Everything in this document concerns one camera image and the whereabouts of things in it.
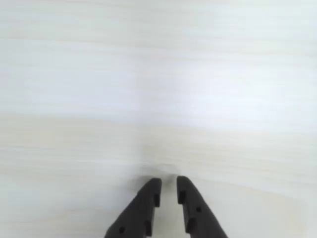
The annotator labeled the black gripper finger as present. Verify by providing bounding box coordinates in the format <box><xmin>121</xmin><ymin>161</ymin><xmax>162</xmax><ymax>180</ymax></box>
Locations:
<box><xmin>104</xmin><ymin>178</ymin><xmax>163</xmax><ymax>238</ymax></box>
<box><xmin>176</xmin><ymin>175</ymin><xmax>229</xmax><ymax>238</ymax></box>

